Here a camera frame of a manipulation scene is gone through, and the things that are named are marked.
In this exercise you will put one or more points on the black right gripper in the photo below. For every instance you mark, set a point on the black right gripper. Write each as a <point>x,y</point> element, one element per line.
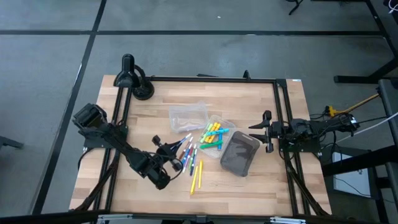
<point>275,130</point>

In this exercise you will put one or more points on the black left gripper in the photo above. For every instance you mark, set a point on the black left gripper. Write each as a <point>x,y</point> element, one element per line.
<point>166,152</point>

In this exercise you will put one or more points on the blue thin marker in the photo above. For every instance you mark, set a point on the blue thin marker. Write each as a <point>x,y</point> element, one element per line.
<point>186,157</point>

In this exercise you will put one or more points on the green thin marker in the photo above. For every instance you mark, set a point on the green thin marker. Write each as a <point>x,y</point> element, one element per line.
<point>192,157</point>

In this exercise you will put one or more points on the light green highlighter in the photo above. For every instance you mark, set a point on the light green highlighter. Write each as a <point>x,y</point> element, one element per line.
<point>205,133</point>

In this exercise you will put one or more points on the blue highlighter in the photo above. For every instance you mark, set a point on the blue highlighter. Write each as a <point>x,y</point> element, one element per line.
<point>220,142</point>

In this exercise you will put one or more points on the cyan highlighter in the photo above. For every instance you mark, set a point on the cyan highlighter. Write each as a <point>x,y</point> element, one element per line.
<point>217,132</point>

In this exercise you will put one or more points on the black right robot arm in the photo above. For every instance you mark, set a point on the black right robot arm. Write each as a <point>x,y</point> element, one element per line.
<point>311,127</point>

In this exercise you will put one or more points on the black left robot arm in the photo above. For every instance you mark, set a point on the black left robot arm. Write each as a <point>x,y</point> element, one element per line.
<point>124,149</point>

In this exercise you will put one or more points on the clear plastic bin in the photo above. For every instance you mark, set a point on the clear plastic bin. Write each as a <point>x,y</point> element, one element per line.
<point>225,123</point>
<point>186,118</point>

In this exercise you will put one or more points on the dark grey container lid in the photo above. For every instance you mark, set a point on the dark grey container lid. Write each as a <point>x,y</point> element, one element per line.
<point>239,154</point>

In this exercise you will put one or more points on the black desk lamp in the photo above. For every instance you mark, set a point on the black desk lamp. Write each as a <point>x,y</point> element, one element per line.
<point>126,77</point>

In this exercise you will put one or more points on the white box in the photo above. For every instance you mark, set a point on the white box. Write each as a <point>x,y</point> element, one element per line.
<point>351,183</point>

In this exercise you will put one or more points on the black table leg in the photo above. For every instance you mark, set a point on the black table leg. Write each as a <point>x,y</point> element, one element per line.
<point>357,79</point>

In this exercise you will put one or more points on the black stand leg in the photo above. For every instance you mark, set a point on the black stand leg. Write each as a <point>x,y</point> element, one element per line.
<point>293,8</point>

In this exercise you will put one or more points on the black crossbeam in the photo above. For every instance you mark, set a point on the black crossbeam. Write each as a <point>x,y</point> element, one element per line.
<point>46,217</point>

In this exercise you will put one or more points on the black floor stand foot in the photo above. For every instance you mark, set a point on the black floor stand foot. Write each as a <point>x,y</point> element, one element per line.
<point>9,143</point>

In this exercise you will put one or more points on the grey table-level camera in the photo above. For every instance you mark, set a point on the grey table-level camera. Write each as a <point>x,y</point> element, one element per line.
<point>201,218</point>

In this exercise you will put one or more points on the silver metal bracket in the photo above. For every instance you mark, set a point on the silver metal bracket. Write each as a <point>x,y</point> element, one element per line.
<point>287,220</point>
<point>115,216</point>

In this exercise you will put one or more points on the black desk frame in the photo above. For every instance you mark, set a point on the black desk frame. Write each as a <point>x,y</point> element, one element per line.
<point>357,161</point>

